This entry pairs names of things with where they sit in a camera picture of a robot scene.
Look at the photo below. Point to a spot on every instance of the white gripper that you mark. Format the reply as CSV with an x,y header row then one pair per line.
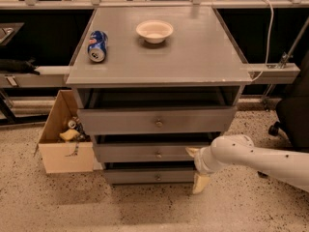
x,y
202,162

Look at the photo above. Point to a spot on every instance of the grey drawer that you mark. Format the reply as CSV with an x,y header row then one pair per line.
x,y
147,120
142,152
150,176

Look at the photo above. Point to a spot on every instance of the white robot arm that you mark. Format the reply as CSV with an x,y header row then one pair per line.
x,y
290,167

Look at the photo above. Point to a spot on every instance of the grey top drawer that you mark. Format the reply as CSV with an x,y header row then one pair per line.
x,y
147,120

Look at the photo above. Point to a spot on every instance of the grey bottom drawer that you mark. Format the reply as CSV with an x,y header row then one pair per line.
x,y
150,176

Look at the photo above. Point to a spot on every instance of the grey drawer cabinet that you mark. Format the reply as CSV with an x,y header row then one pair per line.
x,y
105,97

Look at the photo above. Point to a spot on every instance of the black office chair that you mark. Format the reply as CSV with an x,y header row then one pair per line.
x,y
293,110

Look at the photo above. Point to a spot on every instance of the yellow object in box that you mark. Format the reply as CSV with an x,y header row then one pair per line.
x,y
69,135

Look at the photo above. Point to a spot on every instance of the can in box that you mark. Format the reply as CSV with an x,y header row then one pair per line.
x,y
71,124

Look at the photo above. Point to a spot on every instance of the cardboard box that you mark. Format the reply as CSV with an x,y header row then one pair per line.
x,y
59,155

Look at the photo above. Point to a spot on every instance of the white bowl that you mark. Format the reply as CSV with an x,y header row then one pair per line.
x,y
154,31

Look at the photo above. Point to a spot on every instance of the blue soda can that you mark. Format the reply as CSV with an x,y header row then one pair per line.
x,y
97,46

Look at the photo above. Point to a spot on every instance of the metal rail frame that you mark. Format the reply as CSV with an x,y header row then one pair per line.
x,y
32,78

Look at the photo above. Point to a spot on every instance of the black cloth on rail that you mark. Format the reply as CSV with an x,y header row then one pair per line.
x,y
17,66

